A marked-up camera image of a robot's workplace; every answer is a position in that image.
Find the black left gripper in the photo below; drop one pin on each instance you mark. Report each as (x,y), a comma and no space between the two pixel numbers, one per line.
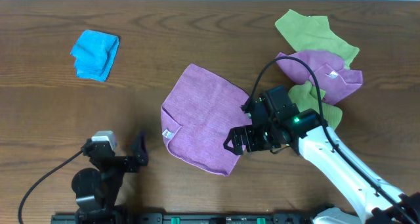
(124,162)

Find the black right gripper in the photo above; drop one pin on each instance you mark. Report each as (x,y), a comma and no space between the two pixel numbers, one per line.
(248,137)

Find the purple microfiber cloth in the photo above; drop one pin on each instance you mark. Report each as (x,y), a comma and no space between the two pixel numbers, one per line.
(197,116)

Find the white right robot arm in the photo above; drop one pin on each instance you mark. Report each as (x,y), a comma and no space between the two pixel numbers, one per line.
(373,199)

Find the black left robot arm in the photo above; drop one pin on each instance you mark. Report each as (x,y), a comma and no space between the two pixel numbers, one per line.
(96,189)

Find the lower green cloth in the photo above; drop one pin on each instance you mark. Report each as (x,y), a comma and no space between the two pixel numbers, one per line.
(305,97)

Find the green cloth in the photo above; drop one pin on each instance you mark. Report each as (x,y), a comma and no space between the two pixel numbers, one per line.
(314,33)
(305,97)

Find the folded blue cloth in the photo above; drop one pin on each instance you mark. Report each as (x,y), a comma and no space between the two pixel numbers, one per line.
(94,54)

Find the crumpled purple cloth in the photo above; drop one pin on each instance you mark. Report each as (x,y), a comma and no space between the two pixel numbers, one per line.
(329,69)

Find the upper green cloth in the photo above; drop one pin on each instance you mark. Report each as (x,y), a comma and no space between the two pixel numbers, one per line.
(314,33)

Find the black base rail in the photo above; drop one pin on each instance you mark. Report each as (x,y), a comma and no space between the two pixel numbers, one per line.
(330,216)

